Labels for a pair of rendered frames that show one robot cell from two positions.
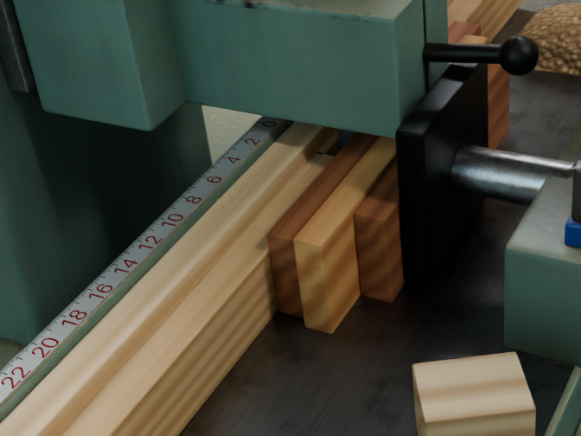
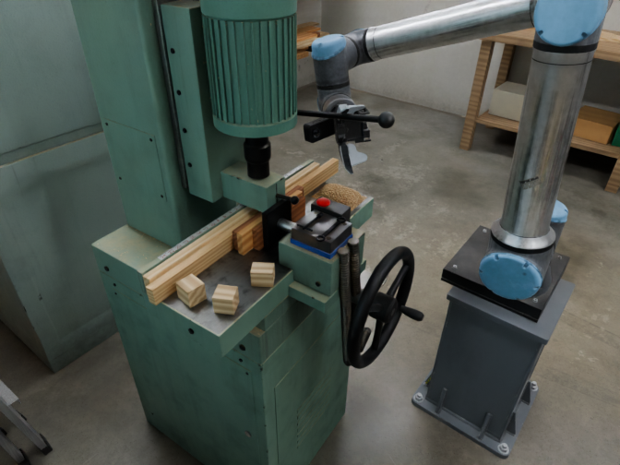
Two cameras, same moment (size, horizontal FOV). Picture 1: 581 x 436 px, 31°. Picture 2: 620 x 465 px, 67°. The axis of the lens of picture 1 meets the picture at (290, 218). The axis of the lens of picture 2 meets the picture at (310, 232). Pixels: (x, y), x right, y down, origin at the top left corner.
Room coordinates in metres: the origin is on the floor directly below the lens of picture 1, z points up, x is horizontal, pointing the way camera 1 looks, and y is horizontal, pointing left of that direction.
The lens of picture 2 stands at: (-0.42, -0.17, 1.55)
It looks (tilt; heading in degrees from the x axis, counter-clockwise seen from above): 35 degrees down; 1
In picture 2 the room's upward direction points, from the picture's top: 1 degrees clockwise
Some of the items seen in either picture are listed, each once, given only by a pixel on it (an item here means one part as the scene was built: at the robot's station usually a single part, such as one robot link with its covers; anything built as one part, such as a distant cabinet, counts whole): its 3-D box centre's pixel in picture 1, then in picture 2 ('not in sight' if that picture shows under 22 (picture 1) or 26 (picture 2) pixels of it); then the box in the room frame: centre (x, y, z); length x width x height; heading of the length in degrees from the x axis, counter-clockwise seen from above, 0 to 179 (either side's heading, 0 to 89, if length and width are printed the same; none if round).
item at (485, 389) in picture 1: (472, 416); (262, 274); (0.32, -0.07, 0.92); 0.05 x 0.04 x 0.04; 89
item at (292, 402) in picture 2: not in sight; (240, 352); (0.59, 0.06, 0.36); 0.58 x 0.45 x 0.71; 57
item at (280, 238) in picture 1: (390, 151); (270, 216); (0.53, -0.06, 0.93); 0.25 x 0.02 x 0.05; 147
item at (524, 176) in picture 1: (501, 175); (288, 226); (0.45, -0.11, 0.95); 0.09 x 0.07 x 0.09; 147
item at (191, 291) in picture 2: not in sight; (191, 290); (0.26, 0.07, 0.92); 0.04 x 0.04 x 0.04; 47
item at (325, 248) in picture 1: (405, 167); (272, 220); (0.50, -0.07, 0.93); 0.23 x 0.02 x 0.06; 147
